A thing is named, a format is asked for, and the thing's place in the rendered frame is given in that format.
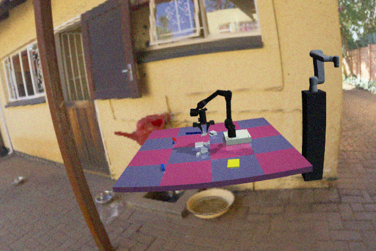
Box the yellow flat rectangular plate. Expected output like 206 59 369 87
227 159 240 168

